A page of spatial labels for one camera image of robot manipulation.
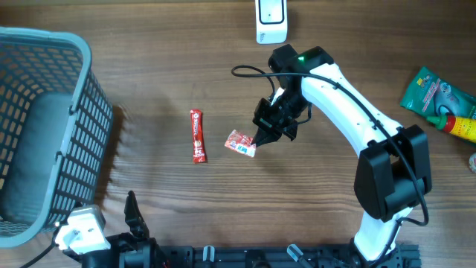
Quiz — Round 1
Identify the black left camera cable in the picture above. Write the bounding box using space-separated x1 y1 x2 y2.
18 226 60 268

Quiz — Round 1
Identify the red yellow sauce bottle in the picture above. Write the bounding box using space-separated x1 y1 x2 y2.
426 115 476 143

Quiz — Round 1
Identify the black camera cable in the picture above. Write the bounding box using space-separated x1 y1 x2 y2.
231 65 431 268
18 226 60 268

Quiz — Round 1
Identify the black right camera cable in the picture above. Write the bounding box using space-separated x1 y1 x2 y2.
231 65 431 268

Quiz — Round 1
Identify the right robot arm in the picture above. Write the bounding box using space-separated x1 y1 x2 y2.
253 45 432 267

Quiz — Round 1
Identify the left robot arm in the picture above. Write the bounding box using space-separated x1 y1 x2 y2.
81 191 170 268

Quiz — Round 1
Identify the red snack bar wrapper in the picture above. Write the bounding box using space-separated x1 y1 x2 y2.
190 109 207 164

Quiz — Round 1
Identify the green lid glass jar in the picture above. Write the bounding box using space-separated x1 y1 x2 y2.
469 153 476 173

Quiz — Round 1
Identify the white barcode scanner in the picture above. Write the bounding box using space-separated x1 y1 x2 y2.
255 0 288 45

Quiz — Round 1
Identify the green 3M product pack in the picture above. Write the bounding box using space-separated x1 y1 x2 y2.
400 66 475 119

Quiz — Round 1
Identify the grey plastic shopping basket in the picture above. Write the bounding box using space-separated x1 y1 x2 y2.
1 28 114 249

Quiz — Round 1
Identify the red pink small carton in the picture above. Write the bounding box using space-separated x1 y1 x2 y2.
225 130 256 158

